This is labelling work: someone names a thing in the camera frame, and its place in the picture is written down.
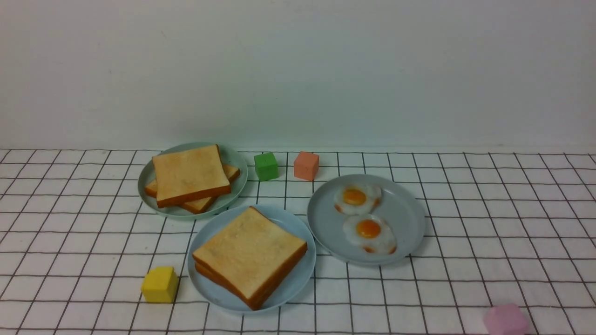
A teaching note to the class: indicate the yellow cube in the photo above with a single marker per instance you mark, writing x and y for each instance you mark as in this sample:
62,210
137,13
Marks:
160,285

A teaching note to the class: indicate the grey plate with eggs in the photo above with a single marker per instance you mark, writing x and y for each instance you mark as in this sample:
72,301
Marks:
404,214

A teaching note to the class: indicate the fried egg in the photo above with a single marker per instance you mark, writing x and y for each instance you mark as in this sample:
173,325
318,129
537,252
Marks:
357,199
370,233

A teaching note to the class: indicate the right fried egg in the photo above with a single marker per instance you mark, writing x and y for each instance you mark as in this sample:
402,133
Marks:
370,233

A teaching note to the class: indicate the pink cube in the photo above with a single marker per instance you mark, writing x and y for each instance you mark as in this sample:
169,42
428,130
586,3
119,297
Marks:
506,319

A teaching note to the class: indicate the orange cube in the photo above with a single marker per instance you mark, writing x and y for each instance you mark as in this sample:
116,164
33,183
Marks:
306,166

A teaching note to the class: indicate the light blue plate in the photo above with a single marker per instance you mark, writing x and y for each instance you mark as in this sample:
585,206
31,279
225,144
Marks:
293,284

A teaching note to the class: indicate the green cube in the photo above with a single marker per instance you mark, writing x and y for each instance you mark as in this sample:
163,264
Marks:
266,166

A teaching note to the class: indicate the green plate with bread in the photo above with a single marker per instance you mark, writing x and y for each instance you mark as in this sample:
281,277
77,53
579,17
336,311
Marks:
229,157

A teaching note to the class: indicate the back fried egg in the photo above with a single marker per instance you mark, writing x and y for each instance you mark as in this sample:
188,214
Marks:
357,199

